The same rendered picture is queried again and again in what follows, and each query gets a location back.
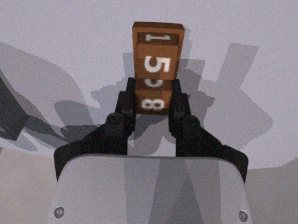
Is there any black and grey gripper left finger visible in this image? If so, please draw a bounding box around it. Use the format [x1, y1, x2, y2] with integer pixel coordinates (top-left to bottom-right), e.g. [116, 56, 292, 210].
[54, 77, 136, 182]

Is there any brown shallow tray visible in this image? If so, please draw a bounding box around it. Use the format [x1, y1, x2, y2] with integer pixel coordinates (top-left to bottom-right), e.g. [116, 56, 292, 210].
[132, 22, 185, 79]

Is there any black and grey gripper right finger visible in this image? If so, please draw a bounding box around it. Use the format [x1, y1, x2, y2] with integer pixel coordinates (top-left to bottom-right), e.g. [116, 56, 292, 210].
[168, 79, 249, 184]

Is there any brown calendar cube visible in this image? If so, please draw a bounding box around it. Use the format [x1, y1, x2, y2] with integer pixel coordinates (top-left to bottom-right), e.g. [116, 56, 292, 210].
[135, 77, 173, 115]
[137, 32, 180, 80]

